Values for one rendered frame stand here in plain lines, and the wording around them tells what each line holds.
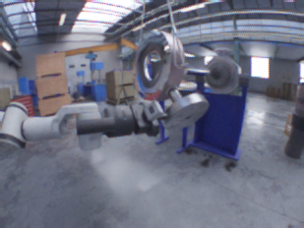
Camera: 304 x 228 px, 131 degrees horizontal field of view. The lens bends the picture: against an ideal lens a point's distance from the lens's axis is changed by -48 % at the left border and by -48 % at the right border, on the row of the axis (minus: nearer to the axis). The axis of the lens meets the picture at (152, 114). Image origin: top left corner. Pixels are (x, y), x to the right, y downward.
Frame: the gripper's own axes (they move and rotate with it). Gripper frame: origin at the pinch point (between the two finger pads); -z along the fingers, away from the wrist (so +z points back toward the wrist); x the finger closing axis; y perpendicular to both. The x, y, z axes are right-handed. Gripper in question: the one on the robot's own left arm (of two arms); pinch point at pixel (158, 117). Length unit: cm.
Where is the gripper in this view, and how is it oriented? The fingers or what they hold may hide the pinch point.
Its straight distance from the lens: 45.2
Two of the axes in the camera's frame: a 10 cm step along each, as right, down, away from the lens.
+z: -8.6, 0.9, -5.1
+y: 3.6, -5.9, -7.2
